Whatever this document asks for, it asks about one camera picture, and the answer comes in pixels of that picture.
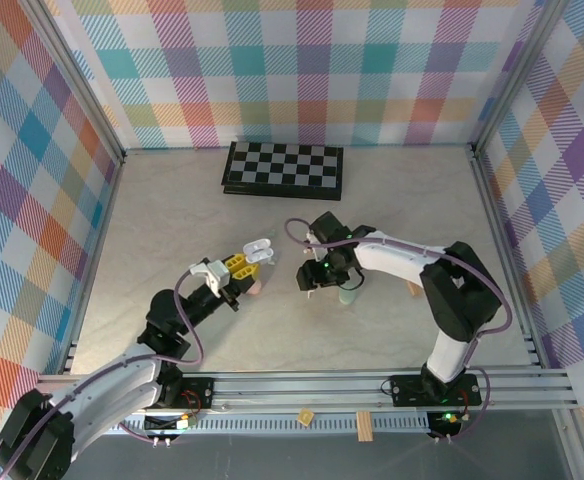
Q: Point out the pink earbud charging case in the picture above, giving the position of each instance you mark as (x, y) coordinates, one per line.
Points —
(256, 289)

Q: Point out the white earbud charging case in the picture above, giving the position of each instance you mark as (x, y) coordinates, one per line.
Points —
(257, 252)

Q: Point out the green earbud charging case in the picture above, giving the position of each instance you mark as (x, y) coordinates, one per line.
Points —
(348, 299)

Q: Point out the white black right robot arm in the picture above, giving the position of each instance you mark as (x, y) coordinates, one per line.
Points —
(397, 260)

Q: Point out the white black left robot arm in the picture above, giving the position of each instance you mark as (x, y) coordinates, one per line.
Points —
(117, 390)

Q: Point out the small wooden block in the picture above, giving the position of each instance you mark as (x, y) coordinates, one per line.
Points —
(414, 290)

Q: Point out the black silver chessboard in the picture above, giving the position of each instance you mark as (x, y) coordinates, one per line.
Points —
(282, 167)

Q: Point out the black left control box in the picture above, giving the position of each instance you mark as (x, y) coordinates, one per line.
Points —
(162, 424)

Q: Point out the black control box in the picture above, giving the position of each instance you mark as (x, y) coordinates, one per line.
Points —
(162, 424)
(439, 426)

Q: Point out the small tan square piece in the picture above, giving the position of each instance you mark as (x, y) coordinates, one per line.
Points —
(305, 417)

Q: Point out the long wooden block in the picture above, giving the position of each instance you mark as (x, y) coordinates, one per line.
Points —
(364, 426)

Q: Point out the black right control box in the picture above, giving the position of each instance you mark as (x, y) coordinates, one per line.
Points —
(439, 426)

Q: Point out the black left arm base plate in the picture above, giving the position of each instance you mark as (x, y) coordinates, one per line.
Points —
(199, 387)

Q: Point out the aluminium left floor rail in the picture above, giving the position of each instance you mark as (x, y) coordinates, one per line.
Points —
(97, 250)

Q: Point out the aluminium floor rail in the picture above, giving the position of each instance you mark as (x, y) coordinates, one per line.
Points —
(509, 250)
(97, 250)

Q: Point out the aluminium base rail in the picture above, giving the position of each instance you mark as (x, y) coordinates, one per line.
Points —
(297, 387)

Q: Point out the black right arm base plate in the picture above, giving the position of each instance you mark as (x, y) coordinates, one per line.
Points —
(404, 389)

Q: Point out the aluminium right floor rail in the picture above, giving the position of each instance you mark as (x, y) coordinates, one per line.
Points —
(509, 250)

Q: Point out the aluminium left corner post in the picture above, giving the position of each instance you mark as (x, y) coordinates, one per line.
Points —
(78, 75)

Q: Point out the aluminium corner post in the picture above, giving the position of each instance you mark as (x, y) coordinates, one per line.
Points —
(78, 75)
(514, 75)

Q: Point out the aluminium right corner post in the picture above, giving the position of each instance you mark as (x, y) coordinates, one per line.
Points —
(514, 75)

